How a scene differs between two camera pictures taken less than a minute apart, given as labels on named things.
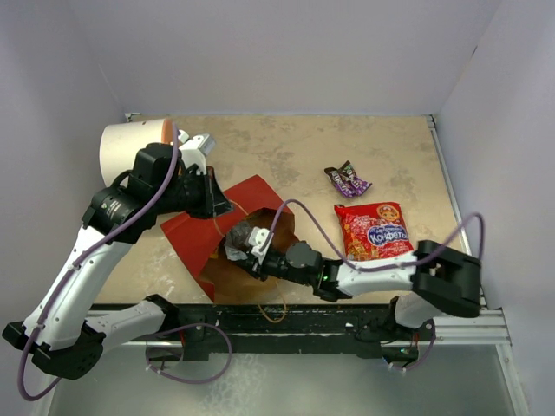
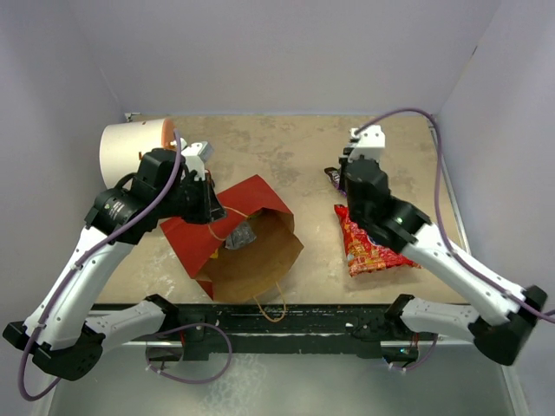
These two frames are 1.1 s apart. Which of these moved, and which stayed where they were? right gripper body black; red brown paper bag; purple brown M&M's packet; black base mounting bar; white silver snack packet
Moved: white silver snack packet; right gripper body black
Stayed: purple brown M&M's packet; black base mounting bar; red brown paper bag
